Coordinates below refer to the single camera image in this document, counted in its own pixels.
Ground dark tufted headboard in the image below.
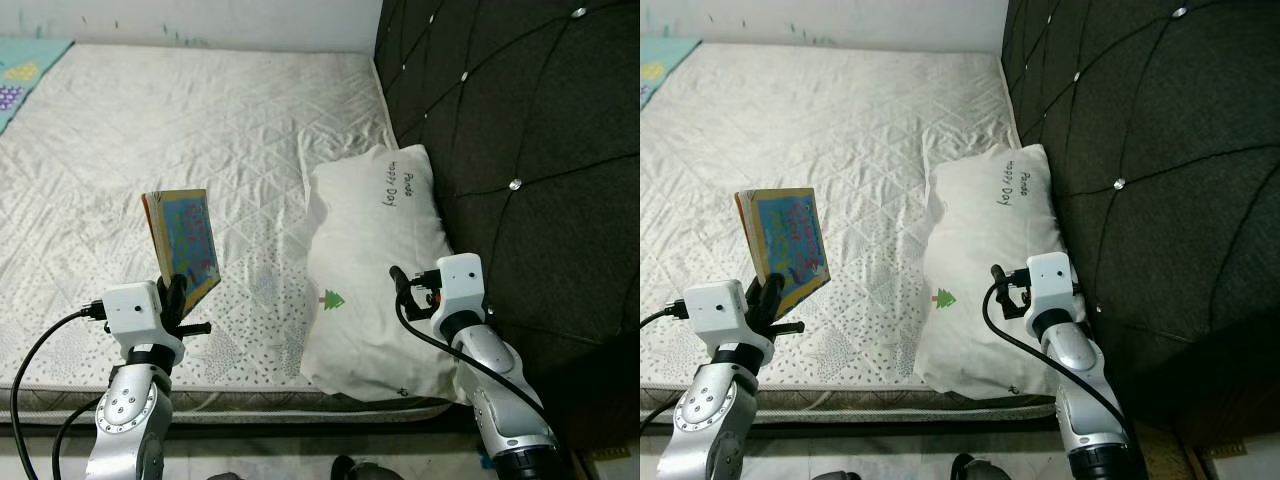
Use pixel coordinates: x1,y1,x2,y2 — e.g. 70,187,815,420
1000,0,1280,441
372,0,641,451

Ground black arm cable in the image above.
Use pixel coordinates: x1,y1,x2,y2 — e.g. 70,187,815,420
394,288,548,443
640,300,693,441
983,283,1133,433
8,300,111,480

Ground dark bed base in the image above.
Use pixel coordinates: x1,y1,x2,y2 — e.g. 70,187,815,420
640,405,1071,441
0,405,481,443

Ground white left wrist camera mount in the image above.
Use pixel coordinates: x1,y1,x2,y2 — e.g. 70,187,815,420
685,282,752,349
103,282,167,351

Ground colourful children's board book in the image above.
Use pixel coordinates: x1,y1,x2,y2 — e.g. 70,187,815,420
735,187,831,321
142,188,223,313

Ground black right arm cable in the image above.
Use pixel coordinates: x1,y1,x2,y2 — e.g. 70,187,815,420
394,288,548,443
983,283,1133,433

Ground grey right robot leg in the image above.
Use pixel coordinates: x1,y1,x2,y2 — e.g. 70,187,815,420
950,453,1003,480
330,455,389,480

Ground white pillow green tree print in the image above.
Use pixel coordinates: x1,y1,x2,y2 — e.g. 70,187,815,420
912,145,1076,401
300,145,471,403

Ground teal blanket colourful shapes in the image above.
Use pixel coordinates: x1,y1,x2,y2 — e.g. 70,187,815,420
640,36,703,109
0,38,76,136

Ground grey quilted mattress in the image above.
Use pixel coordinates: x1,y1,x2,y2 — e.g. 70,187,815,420
0,42,456,421
640,42,1061,421

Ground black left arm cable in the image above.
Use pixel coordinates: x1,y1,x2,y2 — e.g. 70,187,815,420
8,300,111,480
640,300,693,441

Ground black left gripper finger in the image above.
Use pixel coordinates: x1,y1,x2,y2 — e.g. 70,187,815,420
749,273,786,330
160,273,190,326

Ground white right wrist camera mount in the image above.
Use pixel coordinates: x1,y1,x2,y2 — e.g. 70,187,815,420
1027,252,1077,322
435,253,489,326

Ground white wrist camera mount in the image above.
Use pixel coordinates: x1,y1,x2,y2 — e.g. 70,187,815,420
1027,252,1077,322
685,282,752,349
435,253,489,326
103,282,167,351

